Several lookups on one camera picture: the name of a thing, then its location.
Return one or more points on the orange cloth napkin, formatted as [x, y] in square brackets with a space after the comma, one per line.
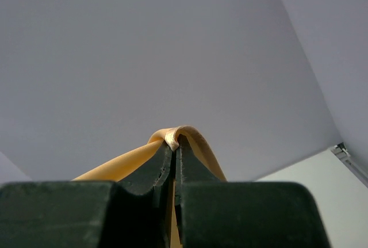
[149, 221]

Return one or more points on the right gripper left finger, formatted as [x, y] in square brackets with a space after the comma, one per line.
[153, 176]

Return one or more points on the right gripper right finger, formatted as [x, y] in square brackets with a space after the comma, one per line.
[191, 176]

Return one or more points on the aluminium frame rail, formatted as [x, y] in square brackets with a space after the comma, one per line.
[342, 154]

